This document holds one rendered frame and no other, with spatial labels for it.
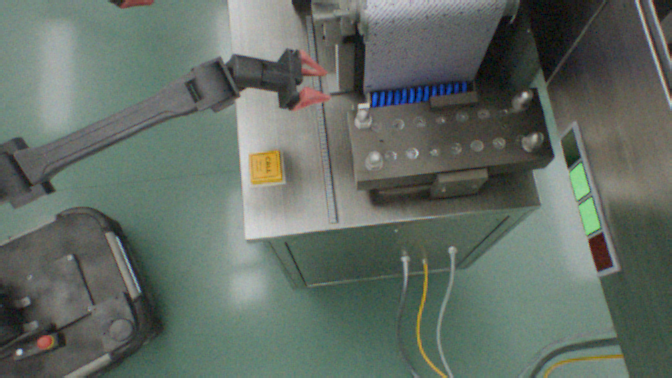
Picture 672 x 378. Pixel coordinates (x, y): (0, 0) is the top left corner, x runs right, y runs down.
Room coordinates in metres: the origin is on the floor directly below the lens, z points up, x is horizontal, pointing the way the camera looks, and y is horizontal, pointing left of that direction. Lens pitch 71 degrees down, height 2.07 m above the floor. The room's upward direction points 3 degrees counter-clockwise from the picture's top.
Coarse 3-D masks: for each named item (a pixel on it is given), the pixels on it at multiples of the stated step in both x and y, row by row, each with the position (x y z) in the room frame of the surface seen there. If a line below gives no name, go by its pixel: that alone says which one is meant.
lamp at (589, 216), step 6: (582, 204) 0.25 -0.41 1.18; (588, 204) 0.24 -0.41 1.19; (582, 210) 0.24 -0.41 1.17; (588, 210) 0.23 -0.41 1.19; (594, 210) 0.23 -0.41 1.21; (582, 216) 0.23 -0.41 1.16; (588, 216) 0.22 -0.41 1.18; (594, 216) 0.22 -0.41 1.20; (588, 222) 0.22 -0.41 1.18; (594, 222) 0.21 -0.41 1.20; (588, 228) 0.21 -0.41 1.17; (594, 228) 0.20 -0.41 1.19
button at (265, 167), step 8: (264, 152) 0.48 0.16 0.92; (272, 152) 0.48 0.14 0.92; (256, 160) 0.46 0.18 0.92; (264, 160) 0.46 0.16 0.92; (272, 160) 0.46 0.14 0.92; (280, 160) 0.46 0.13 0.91; (256, 168) 0.44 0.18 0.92; (264, 168) 0.44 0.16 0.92; (272, 168) 0.44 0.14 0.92; (280, 168) 0.44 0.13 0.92; (256, 176) 0.42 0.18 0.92; (264, 176) 0.42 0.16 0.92; (272, 176) 0.42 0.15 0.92; (280, 176) 0.42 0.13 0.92
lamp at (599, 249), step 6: (600, 234) 0.19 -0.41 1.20; (588, 240) 0.19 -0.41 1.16; (594, 240) 0.19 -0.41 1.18; (600, 240) 0.18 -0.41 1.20; (594, 246) 0.18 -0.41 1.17; (600, 246) 0.17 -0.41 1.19; (594, 252) 0.17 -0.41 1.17; (600, 252) 0.16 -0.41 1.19; (606, 252) 0.16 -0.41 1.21; (594, 258) 0.16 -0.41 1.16; (600, 258) 0.16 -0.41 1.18; (606, 258) 0.15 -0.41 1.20; (600, 264) 0.15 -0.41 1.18; (606, 264) 0.14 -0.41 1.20
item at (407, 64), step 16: (480, 32) 0.57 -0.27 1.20; (368, 48) 0.56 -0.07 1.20; (384, 48) 0.56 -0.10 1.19; (400, 48) 0.56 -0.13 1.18; (416, 48) 0.57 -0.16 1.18; (432, 48) 0.57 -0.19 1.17; (448, 48) 0.57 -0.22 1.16; (464, 48) 0.57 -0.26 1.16; (480, 48) 0.57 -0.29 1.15; (368, 64) 0.56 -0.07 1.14; (384, 64) 0.56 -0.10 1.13; (400, 64) 0.56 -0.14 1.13; (416, 64) 0.57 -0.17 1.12; (432, 64) 0.57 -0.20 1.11; (448, 64) 0.57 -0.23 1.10; (464, 64) 0.57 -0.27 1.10; (368, 80) 0.56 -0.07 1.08; (384, 80) 0.56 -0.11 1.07; (400, 80) 0.57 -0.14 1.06; (416, 80) 0.57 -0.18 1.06; (432, 80) 0.57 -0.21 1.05; (448, 80) 0.57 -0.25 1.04; (464, 80) 0.57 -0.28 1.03
